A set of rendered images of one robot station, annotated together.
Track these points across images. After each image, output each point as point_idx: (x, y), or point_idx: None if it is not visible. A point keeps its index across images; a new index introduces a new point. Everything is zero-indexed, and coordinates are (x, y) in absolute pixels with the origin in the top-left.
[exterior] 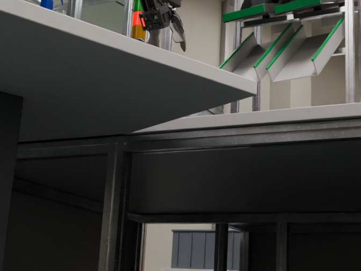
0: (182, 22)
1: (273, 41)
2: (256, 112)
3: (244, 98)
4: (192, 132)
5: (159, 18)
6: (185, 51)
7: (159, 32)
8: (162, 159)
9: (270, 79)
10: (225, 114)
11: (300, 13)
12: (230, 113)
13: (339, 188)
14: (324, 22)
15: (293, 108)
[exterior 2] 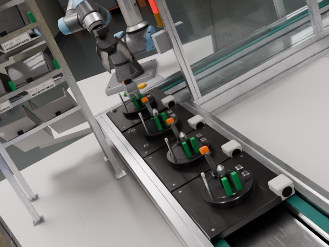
0: (98, 55)
1: (51, 102)
2: (57, 151)
3: (46, 146)
4: None
5: None
6: (110, 73)
7: (118, 50)
8: None
9: (53, 136)
10: (72, 143)
11: (17, 99)
12: (70, 144)
13: None
14: (8, 105)
15: (39, 160)
